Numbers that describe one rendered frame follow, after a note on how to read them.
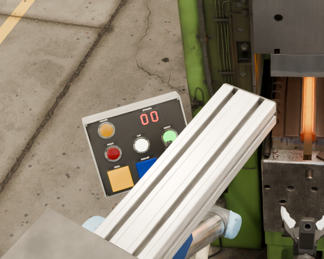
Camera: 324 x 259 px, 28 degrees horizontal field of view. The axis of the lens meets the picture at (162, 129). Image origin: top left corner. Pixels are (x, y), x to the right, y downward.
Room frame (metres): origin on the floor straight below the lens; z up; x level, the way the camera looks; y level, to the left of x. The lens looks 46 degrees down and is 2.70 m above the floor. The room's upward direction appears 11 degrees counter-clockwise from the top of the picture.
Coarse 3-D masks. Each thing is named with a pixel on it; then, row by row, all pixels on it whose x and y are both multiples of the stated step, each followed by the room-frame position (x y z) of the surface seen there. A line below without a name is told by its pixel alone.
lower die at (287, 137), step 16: (288, 80) 1.75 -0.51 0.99; (320, 80) 1.71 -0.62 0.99; (288, 96) 1.67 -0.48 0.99; (320, 96) 1.63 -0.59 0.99; (288, 112) 1.59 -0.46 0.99; (320, 112) 1.56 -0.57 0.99; (288, 128) 1.51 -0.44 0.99; (320, 128) 1.48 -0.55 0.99; (272, 144) 1.50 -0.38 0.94; (288, 144) 1.48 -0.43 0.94; (320, 144) 1.45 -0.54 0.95
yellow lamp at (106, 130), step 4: (104, 124) 1.52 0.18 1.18; (108, 124) 1.52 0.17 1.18; (100, 128) 1.51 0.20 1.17; (104, 128) 1.51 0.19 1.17; (108, 128) 1.51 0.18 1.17; (112, 128) 1.51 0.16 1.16; (100, 132) 1.51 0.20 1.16; (104, 132) 1.51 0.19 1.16; (108, 132) 1.50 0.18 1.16; (112, 132) 1.51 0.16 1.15; (104, 136) 1.50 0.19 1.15; (108, 136) 1.50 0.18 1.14
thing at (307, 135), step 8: (312, 80) 1.71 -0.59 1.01; (312, 88) 1.66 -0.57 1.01; (312, 96) 1.63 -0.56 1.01; (304, 104) 1.59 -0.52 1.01; (312, 104) 1.59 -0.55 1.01; (304, 112) 1.56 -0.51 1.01; (312, 112) 1.55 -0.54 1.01; (304, 120) 1.52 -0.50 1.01; (312, 120) 1.51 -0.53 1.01; (304, 128) 1.48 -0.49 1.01; (312, 128) 1.47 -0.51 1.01; (304, 136) 1.44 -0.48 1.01; (312, 136) 1.44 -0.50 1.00; (304, 144) 1.41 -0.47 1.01; (304, 152) 1.37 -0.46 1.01
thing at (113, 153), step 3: (111, 147) 1.48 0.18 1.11; (114, 147) 1.48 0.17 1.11; (108, 150) 1.47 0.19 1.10; (111, 150) 1.47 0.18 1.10; (114, 150) 1.47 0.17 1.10; (117, 150) 1.47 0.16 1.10; (108, 153) 1.47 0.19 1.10; (111, 153) 1.47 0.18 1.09; (114, 153) 1.47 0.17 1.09; (117, 153) 1.47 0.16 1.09; (108, 156) 1.46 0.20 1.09; (111, 156) 1.46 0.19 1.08; (114, 156) 1.46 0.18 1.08; (117, 156) 1.46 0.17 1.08; (111, 159) 1.46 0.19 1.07; (114, 159) 1.46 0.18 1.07
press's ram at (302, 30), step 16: (256, 0) 1.51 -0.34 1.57; (272, 0) 1.50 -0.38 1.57; (288, 0) 1.48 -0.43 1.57; (304, 0) 1.47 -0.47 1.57; (320, 0) 1.45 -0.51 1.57; (256, 16) 1.51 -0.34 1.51; (272, 16) 1.50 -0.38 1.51; (288, 16) 1.48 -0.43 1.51; (304, 16) 1.47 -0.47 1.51; (320, 16) 1.45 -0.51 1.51; (256, 32) 1.51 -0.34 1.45; (272, 32) 1.50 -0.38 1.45; (288, 32) 1.48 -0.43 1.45; (304, 32) 1.47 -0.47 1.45; (320, 32) 1.45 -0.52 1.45; (256, 48) 1.51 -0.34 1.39; (272, 48) 1.50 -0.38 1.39; (288, 48) 1.48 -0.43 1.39; (304, 48) 1.47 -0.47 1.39; (320, 48) 1.45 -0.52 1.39
